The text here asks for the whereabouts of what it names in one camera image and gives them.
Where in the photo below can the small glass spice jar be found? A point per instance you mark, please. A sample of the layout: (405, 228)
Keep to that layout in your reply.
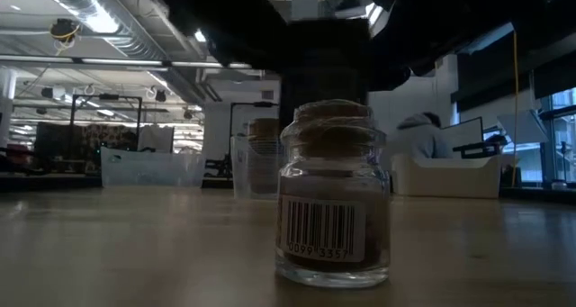
(333, 235)

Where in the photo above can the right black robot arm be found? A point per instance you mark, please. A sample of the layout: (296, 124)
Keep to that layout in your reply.
(450, 19)

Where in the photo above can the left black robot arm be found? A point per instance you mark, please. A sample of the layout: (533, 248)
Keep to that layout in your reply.
(225, 23)

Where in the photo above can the clear plastic bin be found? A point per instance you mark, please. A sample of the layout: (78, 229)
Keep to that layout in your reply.
(153, 169)
(240, 172)

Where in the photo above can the small black background robot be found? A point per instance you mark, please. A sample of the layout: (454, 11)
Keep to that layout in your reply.
(220, 172)

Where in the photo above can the person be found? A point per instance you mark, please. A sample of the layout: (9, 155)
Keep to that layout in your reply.
(420, 138)

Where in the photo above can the grey ceiling box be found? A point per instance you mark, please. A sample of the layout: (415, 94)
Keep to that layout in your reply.
(305, 7)

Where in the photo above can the bright ceiling light panel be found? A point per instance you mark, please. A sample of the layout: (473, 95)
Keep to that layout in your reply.
(200, 36)

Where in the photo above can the white plastic bin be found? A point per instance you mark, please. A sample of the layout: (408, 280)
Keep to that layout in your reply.
(445, 181)

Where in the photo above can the computer monitor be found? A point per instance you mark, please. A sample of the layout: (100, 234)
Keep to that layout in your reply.
(465, 133)

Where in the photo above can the grey horizontal ceiling pipe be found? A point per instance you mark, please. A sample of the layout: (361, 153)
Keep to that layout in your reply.
(121, 62)

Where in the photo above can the black metal gantry frame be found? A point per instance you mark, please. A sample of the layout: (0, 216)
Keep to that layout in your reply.
(263, 104)
(106, 97)

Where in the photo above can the silver round ventilation duct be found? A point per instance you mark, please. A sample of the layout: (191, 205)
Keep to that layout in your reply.
(130, 41)

